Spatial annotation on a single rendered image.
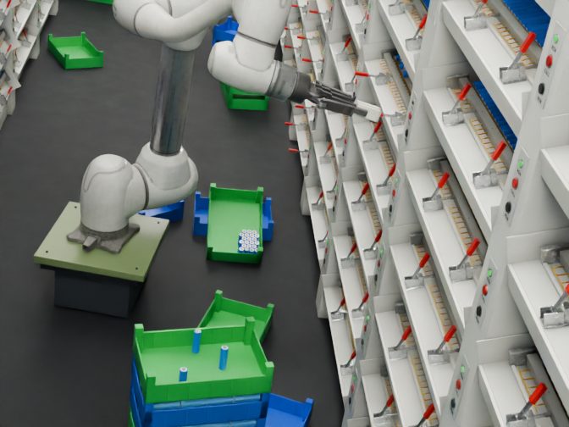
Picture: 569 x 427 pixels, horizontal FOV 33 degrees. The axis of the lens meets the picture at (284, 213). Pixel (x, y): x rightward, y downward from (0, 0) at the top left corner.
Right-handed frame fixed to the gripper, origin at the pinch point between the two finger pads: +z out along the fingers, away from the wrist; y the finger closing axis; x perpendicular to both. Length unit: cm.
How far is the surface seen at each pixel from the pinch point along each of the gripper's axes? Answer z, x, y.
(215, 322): -5, -100, -37
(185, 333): -27, -60, 28
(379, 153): 15.9, -18.9, -22.2
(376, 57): 9.7, 0.7, -44.4
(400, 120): 8.9, 0.8, 1.0
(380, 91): 8.0, -1.1, -21.0
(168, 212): -24, -100, -99
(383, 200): 13.3, -20.4, 3.8
